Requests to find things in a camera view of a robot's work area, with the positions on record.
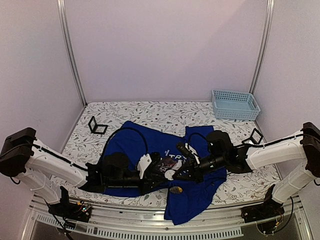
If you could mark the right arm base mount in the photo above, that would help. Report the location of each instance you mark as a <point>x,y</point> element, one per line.
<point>262,213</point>

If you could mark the aluminium frame post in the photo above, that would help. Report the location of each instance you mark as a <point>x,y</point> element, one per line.
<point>70,52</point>
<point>263,45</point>

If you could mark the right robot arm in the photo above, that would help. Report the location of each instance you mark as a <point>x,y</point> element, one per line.
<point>303,145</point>

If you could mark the floral patterned tablecloth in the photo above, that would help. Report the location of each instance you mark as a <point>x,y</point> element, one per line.
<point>171,118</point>

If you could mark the black brooch box yellow brooch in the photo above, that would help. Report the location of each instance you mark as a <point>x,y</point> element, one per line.
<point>95,128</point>

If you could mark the left aluminium frame post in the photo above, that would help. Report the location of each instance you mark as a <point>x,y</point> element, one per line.
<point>70,52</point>

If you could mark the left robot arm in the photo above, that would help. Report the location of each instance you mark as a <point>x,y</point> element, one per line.
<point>26,158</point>

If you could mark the round yellow blue brooch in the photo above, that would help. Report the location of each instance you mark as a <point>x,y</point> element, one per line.
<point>176,190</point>

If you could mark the black brooch box silver brooch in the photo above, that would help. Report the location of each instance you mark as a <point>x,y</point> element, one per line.
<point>255,137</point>

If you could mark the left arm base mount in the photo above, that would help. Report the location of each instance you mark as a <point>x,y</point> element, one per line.
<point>71,211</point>

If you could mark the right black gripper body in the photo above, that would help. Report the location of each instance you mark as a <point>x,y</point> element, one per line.
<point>219,162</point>

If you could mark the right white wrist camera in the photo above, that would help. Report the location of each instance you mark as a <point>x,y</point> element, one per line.
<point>188,151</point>

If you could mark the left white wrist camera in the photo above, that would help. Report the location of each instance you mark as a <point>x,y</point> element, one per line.
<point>147,163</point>

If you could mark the right aluminium frame post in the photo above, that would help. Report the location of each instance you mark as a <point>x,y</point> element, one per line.
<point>263,45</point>

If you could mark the round light blue brooch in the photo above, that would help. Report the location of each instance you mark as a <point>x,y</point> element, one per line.
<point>169,174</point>

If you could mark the blue printed t-shirt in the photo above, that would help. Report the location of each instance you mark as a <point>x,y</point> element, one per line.
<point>134,140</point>

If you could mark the light blue plastic basket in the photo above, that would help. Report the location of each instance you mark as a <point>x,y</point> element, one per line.
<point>234,105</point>

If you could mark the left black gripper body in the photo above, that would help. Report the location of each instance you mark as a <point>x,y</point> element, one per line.
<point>120,183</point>

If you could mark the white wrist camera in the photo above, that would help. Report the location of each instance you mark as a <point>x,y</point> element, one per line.
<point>188,151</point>
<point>147,163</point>

